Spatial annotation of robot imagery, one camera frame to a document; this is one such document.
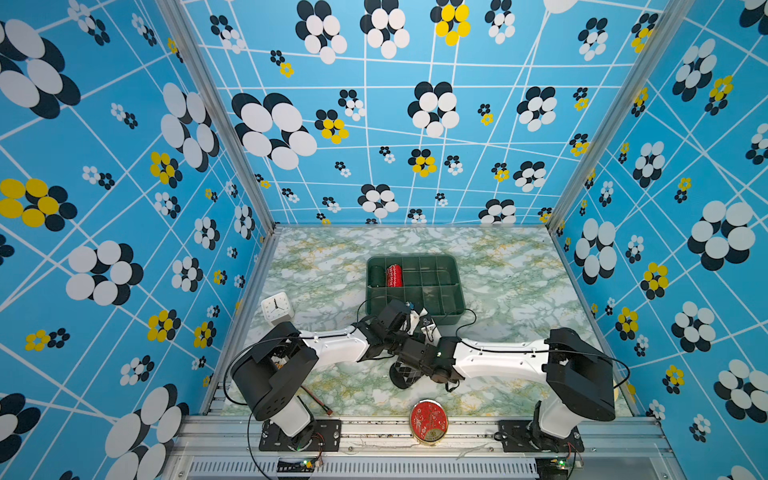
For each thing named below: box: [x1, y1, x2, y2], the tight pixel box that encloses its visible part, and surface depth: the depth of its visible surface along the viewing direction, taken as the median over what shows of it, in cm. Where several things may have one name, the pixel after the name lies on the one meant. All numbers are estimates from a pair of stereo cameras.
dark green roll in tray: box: [368, 265, 386, 287], surface depth 101 cm
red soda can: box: [387, 264, 403, 287], surface depth 101 cm
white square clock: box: [261, 292, 295, 327], surface depth 96 cm
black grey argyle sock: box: [389, 360, 425, 389], surface depth 84 cm
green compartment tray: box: [365, 255, 465, 325], surface depth 101 cm
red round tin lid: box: [410, 398, 449, 446], surface depth 75 cm
